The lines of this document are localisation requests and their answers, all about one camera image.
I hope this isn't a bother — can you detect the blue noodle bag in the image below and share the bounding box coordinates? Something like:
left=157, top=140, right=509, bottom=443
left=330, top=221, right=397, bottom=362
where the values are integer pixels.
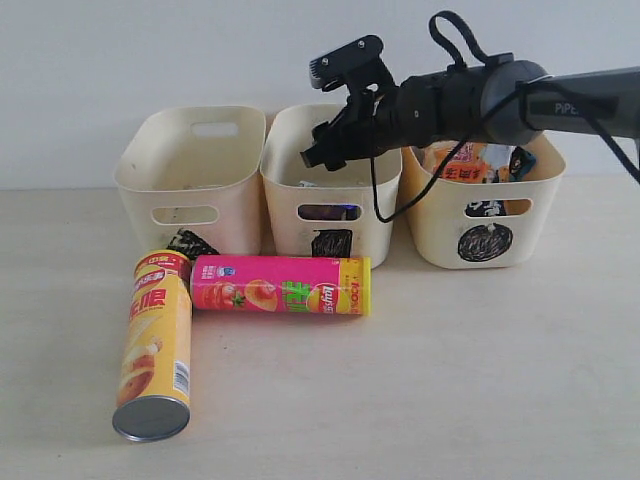
left=508, top=146, right=537, bottom=182

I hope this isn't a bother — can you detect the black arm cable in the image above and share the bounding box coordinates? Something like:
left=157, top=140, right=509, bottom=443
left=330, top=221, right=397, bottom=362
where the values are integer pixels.
left=367, top=10, right=640, bottom=224

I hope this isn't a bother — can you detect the purple juice carton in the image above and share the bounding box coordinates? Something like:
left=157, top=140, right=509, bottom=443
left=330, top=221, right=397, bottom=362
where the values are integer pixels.
left=297, top=204, right=346, bottom=221

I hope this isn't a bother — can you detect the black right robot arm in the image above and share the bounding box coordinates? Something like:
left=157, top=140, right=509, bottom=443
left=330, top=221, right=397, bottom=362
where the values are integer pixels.
left=301, top=55, right=639, bottom=171

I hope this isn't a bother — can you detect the orange noodle bag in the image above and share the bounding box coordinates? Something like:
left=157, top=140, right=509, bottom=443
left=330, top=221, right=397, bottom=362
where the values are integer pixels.
left=421, top=141, right=515, bottom=184

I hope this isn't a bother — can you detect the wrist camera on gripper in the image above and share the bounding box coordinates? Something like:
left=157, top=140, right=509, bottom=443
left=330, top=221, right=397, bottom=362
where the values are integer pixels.
left=309, top=35, right=396, bottom=94

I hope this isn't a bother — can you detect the right cream plastic bin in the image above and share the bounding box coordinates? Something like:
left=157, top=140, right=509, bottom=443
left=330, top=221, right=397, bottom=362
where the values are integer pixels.
left=400, top=136, right=565, bottom=269

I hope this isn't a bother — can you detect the middle cream plastic bin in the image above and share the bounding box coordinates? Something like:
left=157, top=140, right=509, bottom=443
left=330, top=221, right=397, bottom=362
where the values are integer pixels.
left=260, top=104, right=402, bottom=267

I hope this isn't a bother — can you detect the left cream plastic bin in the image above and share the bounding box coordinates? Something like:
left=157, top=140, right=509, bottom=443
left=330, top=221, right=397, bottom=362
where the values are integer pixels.
left=114, top=106, right=267, bottom=255

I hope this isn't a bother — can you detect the white blue milk carton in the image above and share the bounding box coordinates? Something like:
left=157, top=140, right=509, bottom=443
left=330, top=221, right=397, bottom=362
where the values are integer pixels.
left=297, top=180, right=361, bottom=221

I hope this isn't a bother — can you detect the cream plastic bin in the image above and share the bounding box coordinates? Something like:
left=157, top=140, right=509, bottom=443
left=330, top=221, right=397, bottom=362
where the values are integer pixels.
left=114, top=106, right=267, bottom=255
left=400, top=136, right=565, bottom=269
left=260, top=104, right=402, bottom=267

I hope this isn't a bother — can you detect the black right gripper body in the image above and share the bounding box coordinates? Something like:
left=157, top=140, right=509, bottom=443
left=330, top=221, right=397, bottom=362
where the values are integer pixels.
left=312, top=87, right=415, bottom=170

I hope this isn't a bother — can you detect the pink chips can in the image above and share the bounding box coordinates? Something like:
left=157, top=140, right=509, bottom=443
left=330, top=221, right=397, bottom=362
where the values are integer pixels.
left=190, top=255, right=371, bottom=316

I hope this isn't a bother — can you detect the yellow chips can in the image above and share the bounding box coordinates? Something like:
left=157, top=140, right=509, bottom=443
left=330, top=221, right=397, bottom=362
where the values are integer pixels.
left=112, top=250, right=192, bottom=442

